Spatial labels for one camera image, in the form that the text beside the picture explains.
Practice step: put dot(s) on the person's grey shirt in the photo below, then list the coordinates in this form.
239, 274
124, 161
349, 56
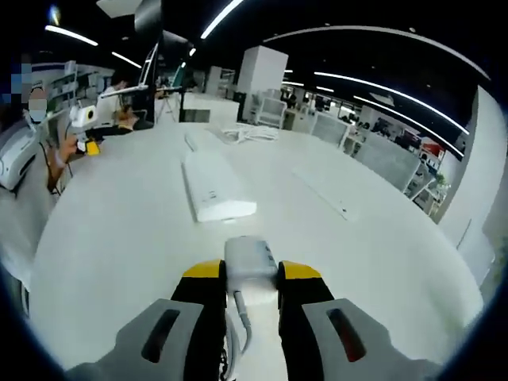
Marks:
24, 230

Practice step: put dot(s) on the grey desk partition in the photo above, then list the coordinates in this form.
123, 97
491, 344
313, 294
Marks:
387, 162

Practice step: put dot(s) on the flat white desk cover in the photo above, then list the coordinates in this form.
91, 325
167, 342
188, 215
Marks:
323, 190

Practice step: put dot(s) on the white desk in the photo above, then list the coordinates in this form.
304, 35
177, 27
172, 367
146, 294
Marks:
119, 246

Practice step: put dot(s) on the black lamp stand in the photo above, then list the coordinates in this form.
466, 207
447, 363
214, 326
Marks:
148, 59

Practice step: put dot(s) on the white power strip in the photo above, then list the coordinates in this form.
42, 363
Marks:
214, 186

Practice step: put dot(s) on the white charger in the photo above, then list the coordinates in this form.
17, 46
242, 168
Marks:
248, 262

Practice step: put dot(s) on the white cabinet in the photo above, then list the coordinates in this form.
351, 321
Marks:
206, 107

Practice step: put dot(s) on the ceiling light strip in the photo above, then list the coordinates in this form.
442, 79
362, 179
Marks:
220, 18
389, 93

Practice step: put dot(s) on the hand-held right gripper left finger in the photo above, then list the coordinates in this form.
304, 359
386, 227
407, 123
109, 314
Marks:
158, 341

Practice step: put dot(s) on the person's left hand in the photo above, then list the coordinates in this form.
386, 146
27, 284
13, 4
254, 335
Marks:
67, 150

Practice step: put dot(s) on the white chest device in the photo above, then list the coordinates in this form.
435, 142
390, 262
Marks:
18, 155

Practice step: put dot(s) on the white storage shelf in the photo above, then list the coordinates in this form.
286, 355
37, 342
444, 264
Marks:
67, 85

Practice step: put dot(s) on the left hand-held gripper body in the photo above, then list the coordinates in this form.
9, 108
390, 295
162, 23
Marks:
84, 116

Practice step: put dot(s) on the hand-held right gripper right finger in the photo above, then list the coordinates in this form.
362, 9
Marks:
325, 337

